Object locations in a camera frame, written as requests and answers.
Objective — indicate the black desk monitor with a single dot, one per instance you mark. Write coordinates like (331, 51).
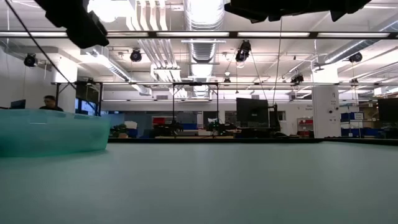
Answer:
(252, 112)

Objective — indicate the seated person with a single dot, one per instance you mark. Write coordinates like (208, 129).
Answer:
(49, 104)

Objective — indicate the white building column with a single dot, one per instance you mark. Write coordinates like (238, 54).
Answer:
(325, 109)

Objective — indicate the translucent green plastic bin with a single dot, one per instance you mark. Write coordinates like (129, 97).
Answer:
(46, 133)

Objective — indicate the small dark laptop screen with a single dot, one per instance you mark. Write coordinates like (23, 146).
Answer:
(18, 104)

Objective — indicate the black neighbouring station frame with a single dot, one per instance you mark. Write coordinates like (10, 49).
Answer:
(173, 109)

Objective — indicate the blue storage bins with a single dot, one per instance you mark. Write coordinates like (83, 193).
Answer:
(353, 124)

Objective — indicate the black table edge frame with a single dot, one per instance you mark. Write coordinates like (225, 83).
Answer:
(248, 140)

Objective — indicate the black hanging round device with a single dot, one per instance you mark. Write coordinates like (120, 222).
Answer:
(30, 60)
(356, 58)
(136, 56)

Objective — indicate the silver ceiling duct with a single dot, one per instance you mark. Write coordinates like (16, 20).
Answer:
(203, 49)

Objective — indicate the black overhead camera cluster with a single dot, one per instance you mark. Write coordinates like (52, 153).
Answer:
(243, 51)

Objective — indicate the black mounted television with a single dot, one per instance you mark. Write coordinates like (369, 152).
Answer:
(87, 93)

